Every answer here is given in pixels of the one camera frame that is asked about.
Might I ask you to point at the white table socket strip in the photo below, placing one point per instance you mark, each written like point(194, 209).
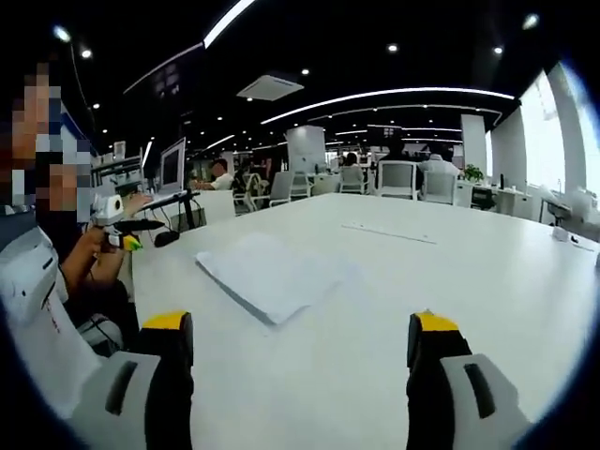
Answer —
point(389, 233)

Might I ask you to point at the hanging black display screen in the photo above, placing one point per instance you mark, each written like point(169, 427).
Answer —
point(385, 132)

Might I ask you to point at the small black object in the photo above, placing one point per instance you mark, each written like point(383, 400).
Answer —
point(575, 240)

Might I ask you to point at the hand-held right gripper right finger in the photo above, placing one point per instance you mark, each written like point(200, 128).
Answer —
point(436, 347)

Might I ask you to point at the curved ceiling light strip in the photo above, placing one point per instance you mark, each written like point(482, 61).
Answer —
point(227, 23)
point(389, 92)

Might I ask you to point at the white cloth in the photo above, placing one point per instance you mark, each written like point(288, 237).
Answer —
point(272, 276)

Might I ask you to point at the white grey chest device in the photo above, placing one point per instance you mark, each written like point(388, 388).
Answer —
point(28, 272)

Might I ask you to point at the ceiling air conditioner vent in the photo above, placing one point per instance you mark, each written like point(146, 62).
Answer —
point(271, 88)

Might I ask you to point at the green potted plant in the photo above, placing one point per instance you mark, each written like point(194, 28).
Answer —
point(473, 173)

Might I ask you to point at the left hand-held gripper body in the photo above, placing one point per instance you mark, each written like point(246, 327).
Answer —
point(109, 207)

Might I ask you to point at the round ceiling spotlights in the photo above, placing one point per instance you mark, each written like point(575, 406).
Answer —
point(392, 47)

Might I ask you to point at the person's left hand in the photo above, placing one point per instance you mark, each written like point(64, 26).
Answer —
point(94, 246)

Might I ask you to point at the small white box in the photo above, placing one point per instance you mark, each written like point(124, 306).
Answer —
point(560, 234)

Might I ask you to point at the white desk partition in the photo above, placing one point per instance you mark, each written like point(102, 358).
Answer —
point(215, 206)

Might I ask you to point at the black elongated object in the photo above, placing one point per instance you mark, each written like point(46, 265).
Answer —
point(140, 225)

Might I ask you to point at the white chair armrest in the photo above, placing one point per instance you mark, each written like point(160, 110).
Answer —
point(100, 337)

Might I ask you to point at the group of white office chairs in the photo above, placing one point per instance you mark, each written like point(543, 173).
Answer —
point(398, 180)

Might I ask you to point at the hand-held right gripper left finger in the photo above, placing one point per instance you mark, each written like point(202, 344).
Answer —
point(169, 347)

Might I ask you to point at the computer monitor on desk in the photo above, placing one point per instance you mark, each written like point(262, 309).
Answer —
point(172, 169)

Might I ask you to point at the white storage shelf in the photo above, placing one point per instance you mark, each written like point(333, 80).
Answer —
point(117, 171)

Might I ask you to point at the white table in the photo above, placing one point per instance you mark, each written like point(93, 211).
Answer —
point(375, 375)

